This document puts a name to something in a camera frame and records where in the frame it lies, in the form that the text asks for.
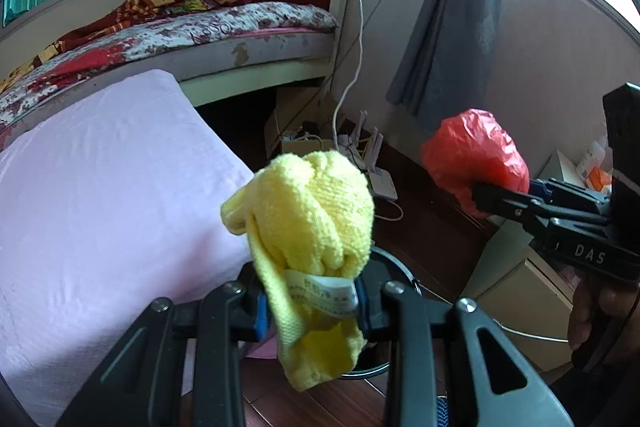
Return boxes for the right hand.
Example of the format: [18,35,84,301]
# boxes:
[567,279,639,358]

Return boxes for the bed with floral sheet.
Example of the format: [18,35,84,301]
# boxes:
[1,2,338,130]

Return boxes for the white router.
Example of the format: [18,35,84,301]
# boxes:
[337,110,397,202]

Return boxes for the cardboard box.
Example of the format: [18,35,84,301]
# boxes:
[265,87,335,157]

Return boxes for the yellow towel cloth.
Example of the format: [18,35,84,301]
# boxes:
[220,150,374,391]

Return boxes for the red patterned blanket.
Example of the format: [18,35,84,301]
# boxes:
[1,0,253,92]

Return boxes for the black trash bin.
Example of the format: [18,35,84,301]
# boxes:
[341,246,422,381]

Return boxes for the white hanging cable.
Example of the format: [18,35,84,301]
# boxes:
[326,0,366,153]

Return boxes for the grey right curtain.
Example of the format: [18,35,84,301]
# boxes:
[386,0,501,133]

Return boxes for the red plastic bag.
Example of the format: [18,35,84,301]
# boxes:
[421,108,529,218]

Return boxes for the pink sheet covered table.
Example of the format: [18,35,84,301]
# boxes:
[1,69,257,426]

